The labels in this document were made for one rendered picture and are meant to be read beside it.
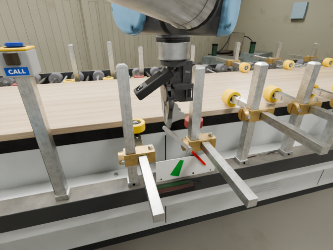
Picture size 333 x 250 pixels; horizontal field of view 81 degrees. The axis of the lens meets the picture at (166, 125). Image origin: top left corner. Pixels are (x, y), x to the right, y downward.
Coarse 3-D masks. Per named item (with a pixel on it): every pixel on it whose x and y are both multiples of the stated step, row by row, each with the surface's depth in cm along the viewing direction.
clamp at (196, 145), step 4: (208, 132) 82; (200, 136) 79; (204, 136) 79; (208, 136) 79; (212, 136) 79; (184, 140) 76; (188, 140) 76; (192, 140) 76; (196, 140) 76; (200, 140) 76; (204, 140) 77; (208, 140) 77; (212, 140) 78; (180, 144) 80; (188, 144) 76; (192, 144) 76; (196, 144) 77; (200, 144) 77; (212, 144) 79; (184, 148) 76; (196, 148) 77; (200, 148) 78
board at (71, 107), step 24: (240, 72) 170; (288, 72) 170; (0, 96) 114; (48, 96) 114; (72, 96) 114; (96, 96) 114; (216, 96) 114; (0, 120) 85; (24, 120) 85; (48, 120) 85; (72, 120) 85; (96, 120) 85; (120, 120) 85; (144, 120) 88
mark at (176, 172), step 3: (180, 162) 78; (177, 165) 79; (180, 165) 79; (174, 168) 79; (177, 168) 79; (180, 168) 80; (174, 171) 80; (177, 171) 80; (171, 174) 80; (174, 174) 80; (177, 174) 81
